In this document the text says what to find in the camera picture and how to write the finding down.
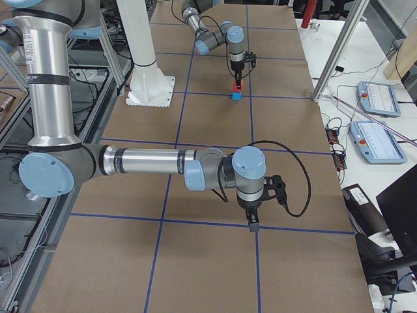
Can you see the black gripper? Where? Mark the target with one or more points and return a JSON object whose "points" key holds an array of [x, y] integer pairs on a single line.
{"points": [[236, 67], [249, 207]]}

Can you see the red cube block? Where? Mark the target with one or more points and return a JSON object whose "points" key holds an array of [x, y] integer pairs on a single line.
{"points": [[238, 86]]}

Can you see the blue cube block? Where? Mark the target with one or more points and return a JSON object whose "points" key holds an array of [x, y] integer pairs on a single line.
{"points": [[236, 95]]}

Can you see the red fire extinguisher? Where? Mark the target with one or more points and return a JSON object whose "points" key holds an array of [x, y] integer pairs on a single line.
{"points": [[308, 13]]}

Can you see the orange circuit board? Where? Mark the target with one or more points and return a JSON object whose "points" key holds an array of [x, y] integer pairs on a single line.
{"points": [[337, 149]]}

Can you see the black box device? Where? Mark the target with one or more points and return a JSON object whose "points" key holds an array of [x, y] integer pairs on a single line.
{"points": [[363, 211]]}

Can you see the blue teach pendant far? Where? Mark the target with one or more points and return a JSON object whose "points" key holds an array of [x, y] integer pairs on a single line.
{"points": [[378, 99]]}

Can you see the blue teach pendant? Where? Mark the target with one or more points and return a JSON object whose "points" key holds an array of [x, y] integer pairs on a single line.
{"points": [[375, 144], [378, 99]]}

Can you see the black monitor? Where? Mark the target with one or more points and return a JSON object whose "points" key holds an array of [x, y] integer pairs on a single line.
{"points": [[397, 203]]}

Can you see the blue teach pendant near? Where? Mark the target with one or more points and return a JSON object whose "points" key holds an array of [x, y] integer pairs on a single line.
{"points": [[375, 144]]}

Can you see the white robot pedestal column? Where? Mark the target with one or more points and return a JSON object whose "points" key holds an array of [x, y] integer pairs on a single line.
{"points": [[148, 85]]}

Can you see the aluminium frame post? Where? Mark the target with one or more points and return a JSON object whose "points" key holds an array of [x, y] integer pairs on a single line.
{"points": [[341, 42]]}

